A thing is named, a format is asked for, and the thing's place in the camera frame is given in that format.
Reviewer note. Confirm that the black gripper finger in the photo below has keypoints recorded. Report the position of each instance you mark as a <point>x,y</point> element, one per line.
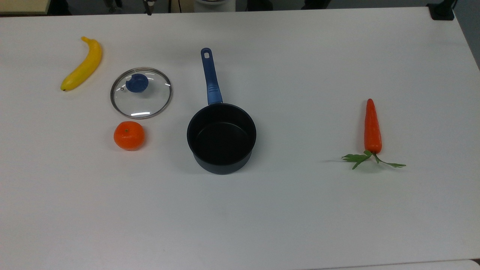
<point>114,4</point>
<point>149,7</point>

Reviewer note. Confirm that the glass lid with blue knob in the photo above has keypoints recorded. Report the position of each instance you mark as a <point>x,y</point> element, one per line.
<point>137,83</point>

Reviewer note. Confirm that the yellow banana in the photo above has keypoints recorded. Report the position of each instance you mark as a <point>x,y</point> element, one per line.
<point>86,64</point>

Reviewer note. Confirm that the light wooden table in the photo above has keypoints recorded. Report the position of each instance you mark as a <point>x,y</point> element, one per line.
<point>22,5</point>

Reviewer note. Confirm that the orange mandarin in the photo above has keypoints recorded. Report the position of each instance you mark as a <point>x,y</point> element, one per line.
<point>129,135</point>

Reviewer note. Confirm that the orange carrot with green leaves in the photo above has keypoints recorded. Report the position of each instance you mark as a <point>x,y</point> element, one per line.
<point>372,129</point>

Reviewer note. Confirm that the black table clamp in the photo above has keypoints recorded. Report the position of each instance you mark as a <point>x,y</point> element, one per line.
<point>442,12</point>

